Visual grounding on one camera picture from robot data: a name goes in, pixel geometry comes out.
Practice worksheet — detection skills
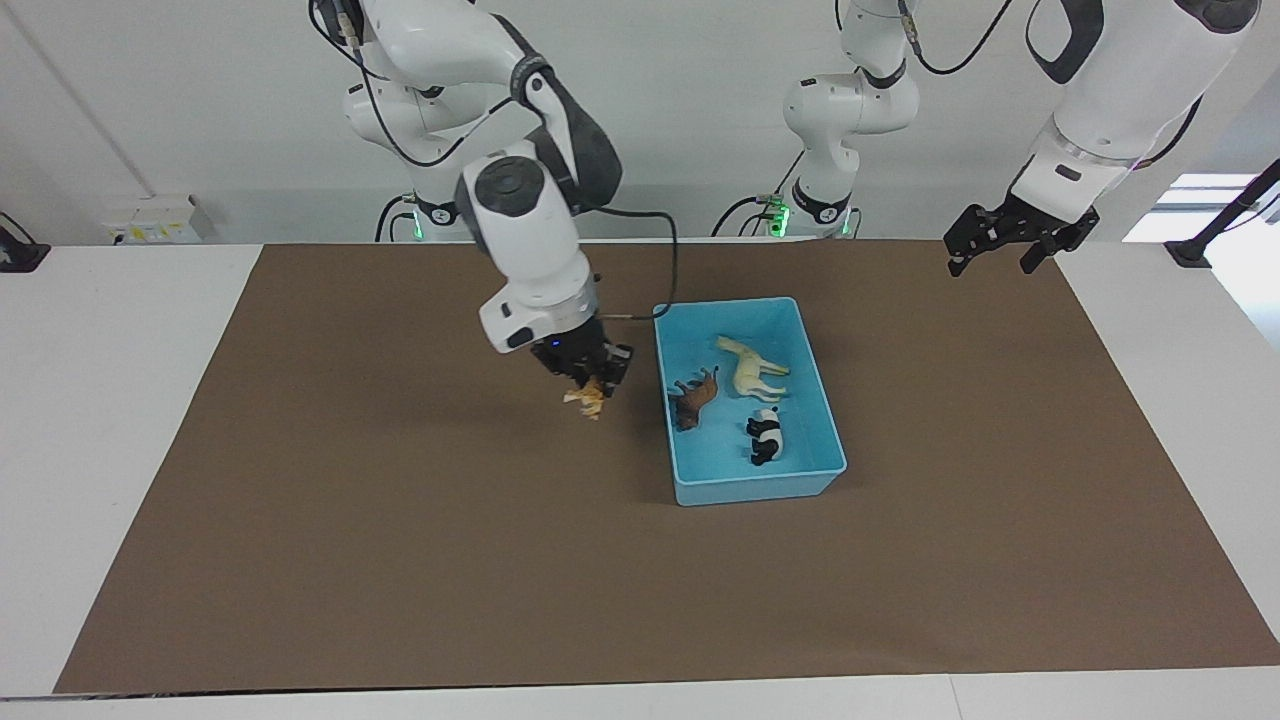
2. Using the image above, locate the black left arm base cable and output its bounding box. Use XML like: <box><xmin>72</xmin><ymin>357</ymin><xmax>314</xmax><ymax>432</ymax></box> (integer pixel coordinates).
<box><xmin>710</xmin><ymin>193</ymin><xmax>791</xmax><ymax>239</ymax></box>

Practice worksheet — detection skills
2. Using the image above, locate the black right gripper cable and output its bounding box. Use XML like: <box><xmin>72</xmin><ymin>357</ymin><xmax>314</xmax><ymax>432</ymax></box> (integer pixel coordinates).
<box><xmin>598</xmin><ymin>206</ymin><xmax>682</xmax><ymax>323</ymax></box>

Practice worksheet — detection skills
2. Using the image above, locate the black stand with base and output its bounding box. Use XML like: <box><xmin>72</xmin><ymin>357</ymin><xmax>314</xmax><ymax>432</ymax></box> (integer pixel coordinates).
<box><xmin>1164</xmin><ymin>158</ymin><xmax>1280</xmax><ymax>270</ymax></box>

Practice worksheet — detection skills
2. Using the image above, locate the brown paper table mat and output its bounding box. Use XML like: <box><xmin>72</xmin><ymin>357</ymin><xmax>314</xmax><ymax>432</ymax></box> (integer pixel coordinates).
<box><xmin>53</xmin><ymin>238</ymin><xmax>1280</xmax><ymax>695</ymax></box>

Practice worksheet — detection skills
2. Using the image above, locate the light blue plastic storage box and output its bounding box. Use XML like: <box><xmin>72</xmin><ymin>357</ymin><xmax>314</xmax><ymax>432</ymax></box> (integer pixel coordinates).
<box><xmin>652</xmin><ymin>296</ymin><xmax>849</xmax><ymax>508</ymax></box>

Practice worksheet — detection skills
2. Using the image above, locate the black arm base cable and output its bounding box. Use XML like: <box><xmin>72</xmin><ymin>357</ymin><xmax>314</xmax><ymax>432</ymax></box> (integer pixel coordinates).
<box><xmin>710</xmin><ymin>193</ymin><xmax>791</xmax><ymax>239</ymax></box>
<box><xmin>374</xmin><ymin>193</ymin><xmax>417</xmax><ymax>244</ymax></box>

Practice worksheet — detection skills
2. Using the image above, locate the orange striped tiger toy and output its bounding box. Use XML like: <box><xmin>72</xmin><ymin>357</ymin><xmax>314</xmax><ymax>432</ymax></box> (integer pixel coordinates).
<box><xmin>562</xmin><ymin>375</ymin><xmax>605</xmax><ymax>422</ymax></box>

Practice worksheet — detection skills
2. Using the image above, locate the white wall socket box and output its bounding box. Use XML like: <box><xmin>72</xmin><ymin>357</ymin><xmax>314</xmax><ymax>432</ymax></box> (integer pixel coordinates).
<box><xmin>103</xmin><ymin>194</ymin><xmax>208</xmax><ymax>247</ymax></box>

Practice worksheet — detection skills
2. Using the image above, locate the black right arm base cable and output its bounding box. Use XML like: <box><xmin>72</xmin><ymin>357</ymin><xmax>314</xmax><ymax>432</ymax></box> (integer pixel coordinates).
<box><xmin>374</xmin><ymin>193</ymin><xmax>417</xmax><ymax>244</ymax></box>

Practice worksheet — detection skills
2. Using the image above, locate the black and white panda toy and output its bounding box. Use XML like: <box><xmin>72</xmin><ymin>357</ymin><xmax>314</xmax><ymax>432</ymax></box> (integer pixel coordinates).
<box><xmin>744</xmin><ymin>405</ymin><xmax>786</xmax><ymax>468</ymax></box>

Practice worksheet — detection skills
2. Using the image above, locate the black table clamp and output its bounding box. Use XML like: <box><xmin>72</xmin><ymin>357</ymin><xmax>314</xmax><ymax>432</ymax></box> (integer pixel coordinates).
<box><xmin>0</xmin><ymin>212</ymin><xmax>52</xmax><ymax>274</ymax></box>

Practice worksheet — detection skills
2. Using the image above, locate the cream white horse toy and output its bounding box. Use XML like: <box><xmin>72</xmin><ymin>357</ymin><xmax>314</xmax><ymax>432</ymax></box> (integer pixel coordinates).
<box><xmin>713</xmin><ymin>334</ymin><xmax>792</xmax><ymax>404</ymax></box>

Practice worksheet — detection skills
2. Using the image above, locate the brown lion toy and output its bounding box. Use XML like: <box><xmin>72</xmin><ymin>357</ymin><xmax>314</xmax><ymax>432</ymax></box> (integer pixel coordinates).
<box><xmin>669</xmin><ymin>365</ymin><xmax>722</xmax><ymax>434</ymax></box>

